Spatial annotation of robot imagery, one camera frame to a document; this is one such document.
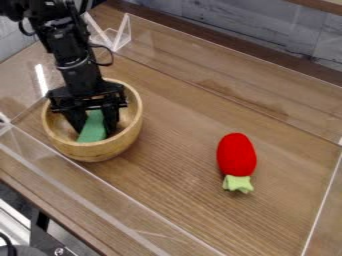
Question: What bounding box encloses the black cable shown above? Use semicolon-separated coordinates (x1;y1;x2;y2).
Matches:
88;43;115;67

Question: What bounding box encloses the clear acrylic enclosure wall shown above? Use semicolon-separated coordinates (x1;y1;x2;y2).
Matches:
0;17;342;256

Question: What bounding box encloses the red plush strawberry toy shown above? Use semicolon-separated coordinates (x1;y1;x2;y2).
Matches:
217;133;257;194

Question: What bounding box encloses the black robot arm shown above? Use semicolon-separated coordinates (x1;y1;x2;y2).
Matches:
0;0;127;134

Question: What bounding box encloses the black metal table frame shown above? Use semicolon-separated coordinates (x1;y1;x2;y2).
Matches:
28;208;91;256

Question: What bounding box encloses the brown wooden bowl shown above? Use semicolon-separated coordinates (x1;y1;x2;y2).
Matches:
42;79;143;162

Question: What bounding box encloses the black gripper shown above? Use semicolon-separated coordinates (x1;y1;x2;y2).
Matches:
47;62;127;135

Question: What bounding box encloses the clear acrylic corner bracket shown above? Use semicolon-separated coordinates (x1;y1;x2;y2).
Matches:
84;13;131;52

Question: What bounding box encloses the green foam block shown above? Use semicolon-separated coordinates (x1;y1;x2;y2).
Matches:
78;110;107;143

